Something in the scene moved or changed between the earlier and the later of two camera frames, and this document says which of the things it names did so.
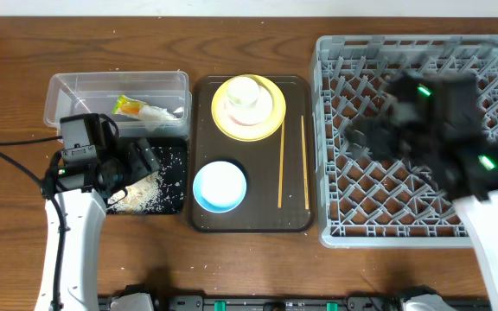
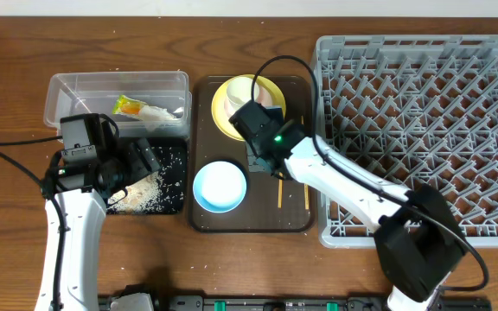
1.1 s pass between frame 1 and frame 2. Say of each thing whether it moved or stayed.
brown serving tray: stayed
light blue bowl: stayed
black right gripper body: moved
